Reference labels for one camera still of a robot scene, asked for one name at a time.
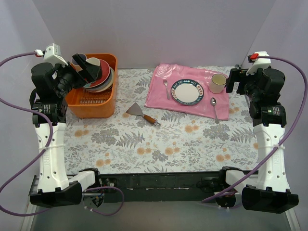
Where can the orange plastic dish bin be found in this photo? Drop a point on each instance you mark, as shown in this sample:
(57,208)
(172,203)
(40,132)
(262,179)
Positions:
(85,104)

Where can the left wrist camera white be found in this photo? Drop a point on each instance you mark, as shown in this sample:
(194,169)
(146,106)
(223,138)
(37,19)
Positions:
(52,55)

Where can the iridescent mug pink handle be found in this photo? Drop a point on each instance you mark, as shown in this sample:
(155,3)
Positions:
(75,64)

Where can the red rim cream plate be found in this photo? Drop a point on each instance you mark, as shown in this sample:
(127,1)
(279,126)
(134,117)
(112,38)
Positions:
(101,84)

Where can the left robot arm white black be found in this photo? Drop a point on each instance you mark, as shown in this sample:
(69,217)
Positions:
(53,80)

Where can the round plate dark green rim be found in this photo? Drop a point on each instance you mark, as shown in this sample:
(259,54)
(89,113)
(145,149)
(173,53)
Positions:
(187,92)

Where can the small silver spoon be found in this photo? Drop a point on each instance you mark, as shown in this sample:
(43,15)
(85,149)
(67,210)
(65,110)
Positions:
(166,86)

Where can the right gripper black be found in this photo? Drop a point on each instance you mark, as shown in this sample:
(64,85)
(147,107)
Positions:
(239,80)

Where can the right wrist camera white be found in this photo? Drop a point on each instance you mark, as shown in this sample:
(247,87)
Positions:
(259,59)

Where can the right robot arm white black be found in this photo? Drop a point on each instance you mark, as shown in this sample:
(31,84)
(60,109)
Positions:
(271,191)

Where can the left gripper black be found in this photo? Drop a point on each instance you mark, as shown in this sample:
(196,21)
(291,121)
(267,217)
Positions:
(78,72)

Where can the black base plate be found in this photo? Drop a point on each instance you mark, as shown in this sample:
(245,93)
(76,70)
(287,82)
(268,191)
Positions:
(166,187)

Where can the aluminium frame rail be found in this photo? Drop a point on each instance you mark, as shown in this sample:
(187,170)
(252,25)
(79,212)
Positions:
(97,195)

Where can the pink cloth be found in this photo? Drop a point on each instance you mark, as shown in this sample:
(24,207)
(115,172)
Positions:
(157,97)

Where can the metal scraper wooden handle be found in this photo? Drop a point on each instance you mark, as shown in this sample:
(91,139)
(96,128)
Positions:
(135,110)

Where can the floral table mat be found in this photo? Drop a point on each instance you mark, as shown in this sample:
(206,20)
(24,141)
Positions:
(125,143)

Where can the cream cup teal handle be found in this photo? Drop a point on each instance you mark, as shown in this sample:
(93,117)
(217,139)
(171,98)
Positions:
(93,61)

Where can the cream mug dark rim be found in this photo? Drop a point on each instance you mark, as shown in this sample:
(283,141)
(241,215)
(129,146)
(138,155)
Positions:
(217,83)

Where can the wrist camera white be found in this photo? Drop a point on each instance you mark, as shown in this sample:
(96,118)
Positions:
(259,59)
(52,55)

